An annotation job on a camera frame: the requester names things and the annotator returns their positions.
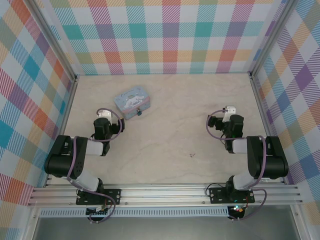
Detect aluminium right corner post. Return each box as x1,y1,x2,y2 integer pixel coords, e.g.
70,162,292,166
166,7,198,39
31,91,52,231
248,0,295,79

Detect white slotted cable duct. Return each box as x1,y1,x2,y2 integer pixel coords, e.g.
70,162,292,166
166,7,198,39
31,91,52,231
39,206,230,218

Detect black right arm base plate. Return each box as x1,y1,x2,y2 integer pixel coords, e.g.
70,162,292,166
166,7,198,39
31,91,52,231
208,187,256,205

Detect aluminium left corner post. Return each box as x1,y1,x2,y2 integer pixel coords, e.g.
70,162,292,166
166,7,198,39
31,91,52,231
29,0,80,83

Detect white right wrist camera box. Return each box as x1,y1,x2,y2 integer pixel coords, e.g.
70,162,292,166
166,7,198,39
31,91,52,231
223,105,237,123

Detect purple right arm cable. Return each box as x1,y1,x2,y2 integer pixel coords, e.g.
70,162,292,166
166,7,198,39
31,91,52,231
206,109,268,222

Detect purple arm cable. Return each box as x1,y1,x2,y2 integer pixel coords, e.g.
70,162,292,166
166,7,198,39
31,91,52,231
206,109,268,222
66,107,125,224

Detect blue cartoon tin box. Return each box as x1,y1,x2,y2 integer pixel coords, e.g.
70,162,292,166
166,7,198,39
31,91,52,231
113,85,152,121

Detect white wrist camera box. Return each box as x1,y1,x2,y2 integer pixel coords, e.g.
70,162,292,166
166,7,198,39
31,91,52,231
96,111,112,121
223,105,237,123

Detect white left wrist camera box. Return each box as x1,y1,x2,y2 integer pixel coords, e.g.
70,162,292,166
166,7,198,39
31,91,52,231
96,111,112,121

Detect aluminium right side rail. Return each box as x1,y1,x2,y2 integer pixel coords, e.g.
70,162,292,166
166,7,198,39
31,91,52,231
249,71,288,185

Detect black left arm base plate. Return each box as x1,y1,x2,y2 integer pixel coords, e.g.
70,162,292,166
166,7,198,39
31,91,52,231
75,188,122,206

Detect aluminium corner post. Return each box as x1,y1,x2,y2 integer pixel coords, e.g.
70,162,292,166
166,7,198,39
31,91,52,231
248,0,295,79
29,0,80,83

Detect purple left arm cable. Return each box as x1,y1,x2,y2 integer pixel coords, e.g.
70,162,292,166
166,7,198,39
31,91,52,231
66,107,125,224

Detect aluminium left side rail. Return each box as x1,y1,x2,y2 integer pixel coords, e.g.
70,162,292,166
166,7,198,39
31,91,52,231
44,74,80,189

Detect aluminium front frame rail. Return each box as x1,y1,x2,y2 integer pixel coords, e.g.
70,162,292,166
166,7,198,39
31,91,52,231
26,183,304,208

